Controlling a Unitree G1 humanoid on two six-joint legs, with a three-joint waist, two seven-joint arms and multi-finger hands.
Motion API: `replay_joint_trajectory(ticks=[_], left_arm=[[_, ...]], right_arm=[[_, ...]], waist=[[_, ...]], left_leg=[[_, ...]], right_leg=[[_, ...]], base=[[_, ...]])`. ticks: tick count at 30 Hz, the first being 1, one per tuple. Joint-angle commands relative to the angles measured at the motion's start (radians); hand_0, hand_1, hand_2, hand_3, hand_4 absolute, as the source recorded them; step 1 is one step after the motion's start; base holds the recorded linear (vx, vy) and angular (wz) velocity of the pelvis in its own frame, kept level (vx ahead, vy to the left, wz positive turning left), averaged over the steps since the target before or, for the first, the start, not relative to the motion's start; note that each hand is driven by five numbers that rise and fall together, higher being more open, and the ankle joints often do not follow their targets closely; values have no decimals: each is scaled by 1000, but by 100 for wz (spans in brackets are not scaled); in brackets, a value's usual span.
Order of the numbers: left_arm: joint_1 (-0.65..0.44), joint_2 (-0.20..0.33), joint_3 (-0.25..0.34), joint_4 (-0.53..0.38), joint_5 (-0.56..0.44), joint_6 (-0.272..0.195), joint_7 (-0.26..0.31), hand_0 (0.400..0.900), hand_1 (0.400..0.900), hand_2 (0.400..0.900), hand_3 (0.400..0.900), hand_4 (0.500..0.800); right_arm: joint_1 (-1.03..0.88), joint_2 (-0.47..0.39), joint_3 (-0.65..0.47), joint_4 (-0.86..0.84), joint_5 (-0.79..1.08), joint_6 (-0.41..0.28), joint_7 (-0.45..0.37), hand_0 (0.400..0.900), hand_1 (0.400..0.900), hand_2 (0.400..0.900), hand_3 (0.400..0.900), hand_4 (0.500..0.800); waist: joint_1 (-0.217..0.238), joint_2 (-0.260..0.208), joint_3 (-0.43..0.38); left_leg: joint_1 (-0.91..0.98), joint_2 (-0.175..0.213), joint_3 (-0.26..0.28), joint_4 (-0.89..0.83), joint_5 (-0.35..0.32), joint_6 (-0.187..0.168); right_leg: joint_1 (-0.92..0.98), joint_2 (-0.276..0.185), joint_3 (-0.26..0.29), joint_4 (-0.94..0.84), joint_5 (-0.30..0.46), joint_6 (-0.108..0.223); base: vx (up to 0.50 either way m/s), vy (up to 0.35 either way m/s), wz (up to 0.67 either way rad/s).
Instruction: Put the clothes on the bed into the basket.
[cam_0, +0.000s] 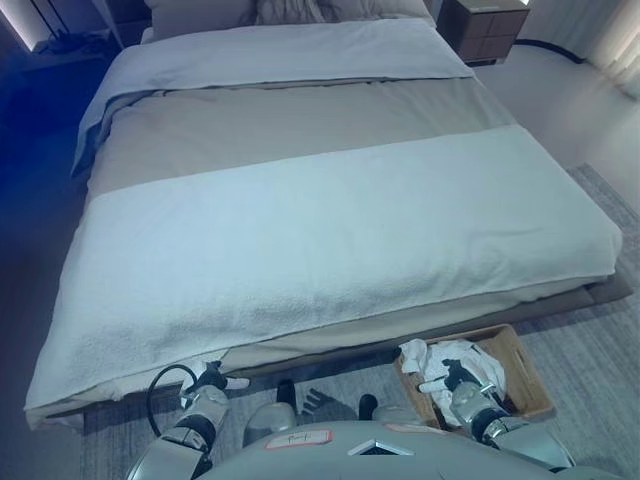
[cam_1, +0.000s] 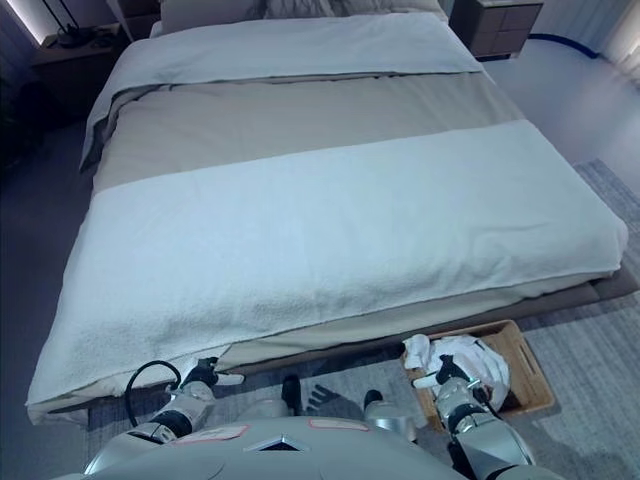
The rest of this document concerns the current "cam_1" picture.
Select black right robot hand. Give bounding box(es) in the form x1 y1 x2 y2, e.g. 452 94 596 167
412 353 475 389

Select woven wooden basket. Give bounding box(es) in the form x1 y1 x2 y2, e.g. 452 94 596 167
402 319 556 434

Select white terry blanket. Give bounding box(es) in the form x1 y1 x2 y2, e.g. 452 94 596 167
27 117 630 409

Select silver left robot leg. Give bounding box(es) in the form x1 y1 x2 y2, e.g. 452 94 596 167
234 375 302 427

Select brown bed frame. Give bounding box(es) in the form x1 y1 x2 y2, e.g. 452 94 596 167
47 272 627 417

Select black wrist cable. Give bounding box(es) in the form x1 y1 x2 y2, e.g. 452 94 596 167
124 360 183 427

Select beige duvet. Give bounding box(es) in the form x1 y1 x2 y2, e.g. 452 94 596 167
27 69 625 426

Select black thin-legged lamp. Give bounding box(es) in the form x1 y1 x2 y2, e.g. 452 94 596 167
42 0 119 50

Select white clothes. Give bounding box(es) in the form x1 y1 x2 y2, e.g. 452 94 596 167
403 334 511 407

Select grey floor rug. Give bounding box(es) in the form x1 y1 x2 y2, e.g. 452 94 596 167
84 158 640 480

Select brown wooden nightstand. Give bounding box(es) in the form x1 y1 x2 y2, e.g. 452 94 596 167
449 0 545 62

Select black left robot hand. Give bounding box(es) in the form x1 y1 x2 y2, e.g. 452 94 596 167
183 357 245 387

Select silver robot leg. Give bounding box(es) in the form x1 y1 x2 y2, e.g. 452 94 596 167
234 375 302 427
363 389 430 432

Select silver right robot leg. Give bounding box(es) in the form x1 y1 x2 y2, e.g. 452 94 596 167
363 389 430 432

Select large beige pillow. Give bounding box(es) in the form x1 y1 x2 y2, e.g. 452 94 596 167
159 0 266 32

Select sheer white curtain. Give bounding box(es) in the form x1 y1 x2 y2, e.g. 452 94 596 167
594 0 640 76

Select dark low side table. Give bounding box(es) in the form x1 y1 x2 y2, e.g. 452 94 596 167
29 37 132 122

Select grey robot torso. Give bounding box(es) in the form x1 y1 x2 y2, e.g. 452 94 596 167
87 419 457 480

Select pale folded duvet top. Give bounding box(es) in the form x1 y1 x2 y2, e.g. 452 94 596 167
79 12 484 174

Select dark floor hose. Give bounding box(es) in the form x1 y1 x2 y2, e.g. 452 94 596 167
528 32 602 59

